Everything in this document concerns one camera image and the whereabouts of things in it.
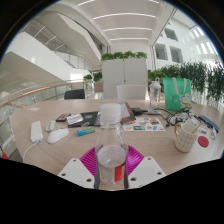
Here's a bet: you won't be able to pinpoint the brown planter with plants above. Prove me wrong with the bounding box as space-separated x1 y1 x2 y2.
82 71 104 94

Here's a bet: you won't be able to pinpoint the glass railing wooden handrail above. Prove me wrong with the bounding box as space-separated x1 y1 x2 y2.
0 79 86 109

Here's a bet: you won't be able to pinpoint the black chair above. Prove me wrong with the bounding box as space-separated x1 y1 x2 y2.
63 88 86 100

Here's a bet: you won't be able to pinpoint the small white charger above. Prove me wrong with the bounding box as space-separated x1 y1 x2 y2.
44 119 58 133

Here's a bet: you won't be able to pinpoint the white grid-pattern mug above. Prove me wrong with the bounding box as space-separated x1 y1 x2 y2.
173 121 200 154

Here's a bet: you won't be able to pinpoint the red and black phone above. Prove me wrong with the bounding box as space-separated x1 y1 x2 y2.
55 112 72 123

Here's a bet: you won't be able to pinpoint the white cabinet with plants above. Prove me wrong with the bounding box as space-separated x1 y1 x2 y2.
100 50 149 100

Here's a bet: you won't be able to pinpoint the colourful sticker sheet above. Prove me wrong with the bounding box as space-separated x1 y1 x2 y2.
122 116 166 132

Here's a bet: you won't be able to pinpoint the white chair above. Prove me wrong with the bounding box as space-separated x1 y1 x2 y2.
116 84 148 101

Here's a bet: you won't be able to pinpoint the thin wooden stick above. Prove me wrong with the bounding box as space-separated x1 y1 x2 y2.
191 120 204 135

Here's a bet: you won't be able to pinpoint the white power strip cable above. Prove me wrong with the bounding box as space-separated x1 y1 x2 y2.
22 139 39 163

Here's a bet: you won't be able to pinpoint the clear red-labelled water bottle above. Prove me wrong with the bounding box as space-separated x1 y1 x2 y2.
94 102 130 186

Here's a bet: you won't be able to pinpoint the flat round red coaster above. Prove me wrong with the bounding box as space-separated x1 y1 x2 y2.
197 135 210 149

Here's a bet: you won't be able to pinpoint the white computer mouse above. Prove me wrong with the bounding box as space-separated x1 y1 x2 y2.
46 127 70 145

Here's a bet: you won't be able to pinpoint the row of green hedge plants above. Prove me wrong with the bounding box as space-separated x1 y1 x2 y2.
148 59 224 103

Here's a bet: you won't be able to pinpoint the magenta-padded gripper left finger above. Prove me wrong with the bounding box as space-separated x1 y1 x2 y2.
57 146 101 190

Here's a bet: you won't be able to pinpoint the green tote bag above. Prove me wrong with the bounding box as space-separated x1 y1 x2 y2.
162 77 193 112

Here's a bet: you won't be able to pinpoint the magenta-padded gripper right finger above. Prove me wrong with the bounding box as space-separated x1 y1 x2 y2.
123 145 167 190

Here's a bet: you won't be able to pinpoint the small clear plastic packet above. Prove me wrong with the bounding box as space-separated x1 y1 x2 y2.
209 126 219 140

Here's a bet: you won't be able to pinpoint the dark blue keyboard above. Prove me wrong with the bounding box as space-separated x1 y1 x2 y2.
197 114 221 134

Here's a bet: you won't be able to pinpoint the clear white-lidded shaker bottle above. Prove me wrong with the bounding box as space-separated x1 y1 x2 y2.
147 78 162 114

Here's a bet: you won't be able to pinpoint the black mouse pad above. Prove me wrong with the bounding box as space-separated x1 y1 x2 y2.
67 111 101 129

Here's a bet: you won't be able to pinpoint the small black box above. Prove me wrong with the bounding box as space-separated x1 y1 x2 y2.
130 107 144 116

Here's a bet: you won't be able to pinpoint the ceiling strip lights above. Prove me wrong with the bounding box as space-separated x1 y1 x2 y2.
77 0 161 42

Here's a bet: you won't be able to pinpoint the small white card box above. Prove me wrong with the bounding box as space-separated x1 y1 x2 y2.
66 113 84 126

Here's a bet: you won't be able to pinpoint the tangled black cables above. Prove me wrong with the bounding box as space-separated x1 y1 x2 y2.
146 107 198 128

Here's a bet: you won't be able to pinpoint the white power strip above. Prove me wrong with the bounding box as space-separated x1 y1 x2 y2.
30 120 44 144

